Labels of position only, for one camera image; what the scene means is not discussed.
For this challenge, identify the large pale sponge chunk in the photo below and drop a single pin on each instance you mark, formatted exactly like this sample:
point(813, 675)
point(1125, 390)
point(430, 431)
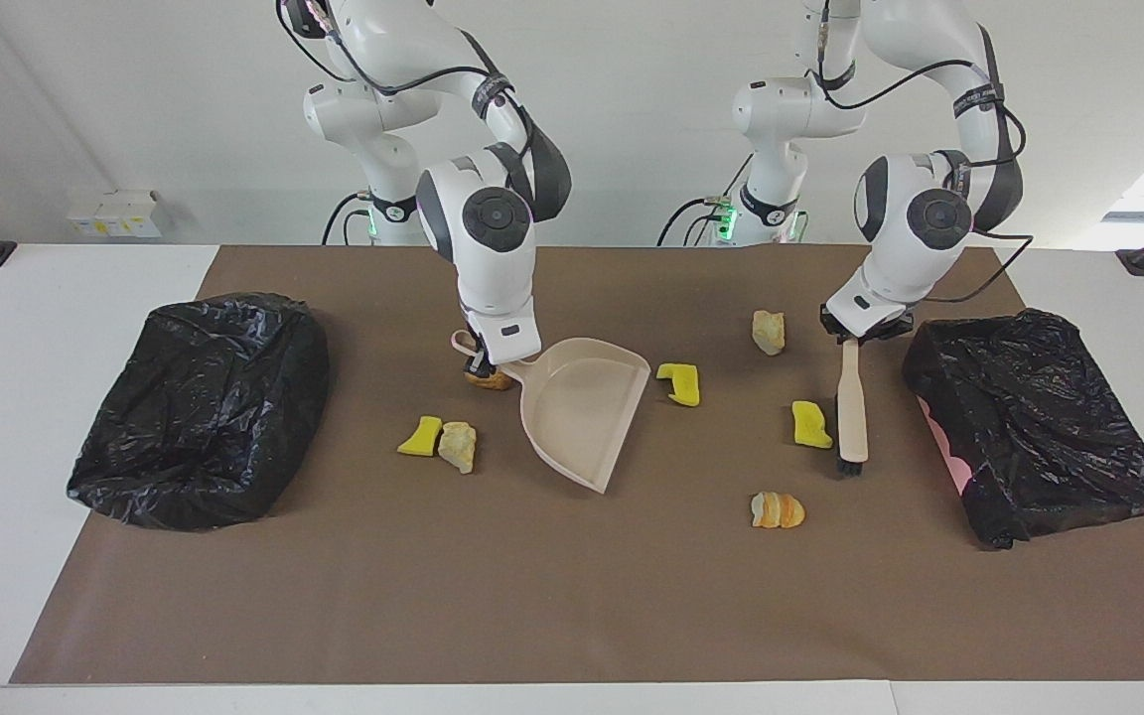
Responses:
point(769, 333)

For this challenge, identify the pale ridged sponge piece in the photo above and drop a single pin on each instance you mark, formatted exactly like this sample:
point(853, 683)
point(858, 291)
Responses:
point(458, 447)

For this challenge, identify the yellow green-backed sponge piece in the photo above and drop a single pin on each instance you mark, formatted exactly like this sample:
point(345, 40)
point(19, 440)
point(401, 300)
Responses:
point(683, 387)

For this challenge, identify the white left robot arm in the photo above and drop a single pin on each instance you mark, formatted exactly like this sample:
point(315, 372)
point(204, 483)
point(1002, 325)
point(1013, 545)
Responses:
point(905, 258)

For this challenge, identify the brown oval sponge lump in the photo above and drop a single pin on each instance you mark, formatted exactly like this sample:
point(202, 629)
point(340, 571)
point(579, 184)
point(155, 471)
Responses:
point(495, 380)

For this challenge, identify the pink plastic bin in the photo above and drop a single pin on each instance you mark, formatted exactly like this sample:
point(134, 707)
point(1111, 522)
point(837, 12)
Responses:
point(944, 447)

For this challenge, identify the black plastic trash bag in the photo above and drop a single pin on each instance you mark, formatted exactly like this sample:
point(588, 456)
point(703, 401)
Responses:
point(195, 417)
point(1039, 417)

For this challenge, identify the beige plastic dustpan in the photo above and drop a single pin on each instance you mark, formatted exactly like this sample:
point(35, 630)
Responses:
point(582, 407)

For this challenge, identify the orange white striped sponge piece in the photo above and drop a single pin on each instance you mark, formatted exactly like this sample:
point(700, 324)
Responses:
point(779, 510)

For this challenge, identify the beige hand brush black bristles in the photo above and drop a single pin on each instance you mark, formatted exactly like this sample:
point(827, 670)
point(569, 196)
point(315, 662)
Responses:
point(852, 407)

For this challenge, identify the white wall socket box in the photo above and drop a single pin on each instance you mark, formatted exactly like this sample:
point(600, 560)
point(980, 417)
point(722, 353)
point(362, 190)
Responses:
point(125, 214)

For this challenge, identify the brown paper table mat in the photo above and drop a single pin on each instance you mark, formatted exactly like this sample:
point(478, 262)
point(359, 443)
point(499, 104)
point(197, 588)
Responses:
point(572, 596)

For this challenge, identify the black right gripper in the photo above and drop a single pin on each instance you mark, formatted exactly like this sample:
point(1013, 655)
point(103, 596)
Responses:
point(473, 341)

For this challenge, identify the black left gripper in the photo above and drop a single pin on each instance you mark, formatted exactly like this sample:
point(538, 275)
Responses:
point(830, 320)

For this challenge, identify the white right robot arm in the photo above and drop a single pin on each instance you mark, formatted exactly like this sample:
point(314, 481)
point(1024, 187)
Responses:
point(493, 268)

